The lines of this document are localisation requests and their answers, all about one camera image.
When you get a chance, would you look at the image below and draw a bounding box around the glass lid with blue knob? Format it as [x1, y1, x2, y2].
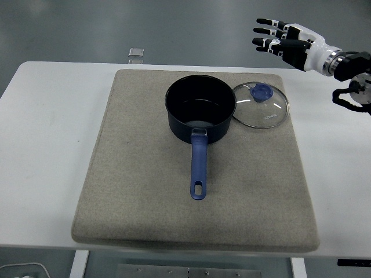
[231, 82, 290, 130]

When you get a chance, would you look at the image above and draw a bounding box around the beige grey fabric mat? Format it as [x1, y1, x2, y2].
[71, 68, 321, 252]

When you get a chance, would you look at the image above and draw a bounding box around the dark saucepan with blue handle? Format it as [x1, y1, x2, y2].
[165, 74, 237, 201]

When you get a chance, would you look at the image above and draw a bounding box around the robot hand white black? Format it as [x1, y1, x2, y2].
[251, 17, 343, 72]

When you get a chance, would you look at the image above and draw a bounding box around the white table leg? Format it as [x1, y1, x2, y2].
[290, 257, 307, 278]
[69, 249, 90, 278]

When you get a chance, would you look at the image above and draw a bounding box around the grey metal plate with screws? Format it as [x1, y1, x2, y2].
[116, 263, 261, 278]

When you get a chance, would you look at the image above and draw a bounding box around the black bar under table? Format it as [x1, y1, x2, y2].
[337, 258, 371, 267]

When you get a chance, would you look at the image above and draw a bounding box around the white rounded object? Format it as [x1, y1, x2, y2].
[0, 262, 50, 278]

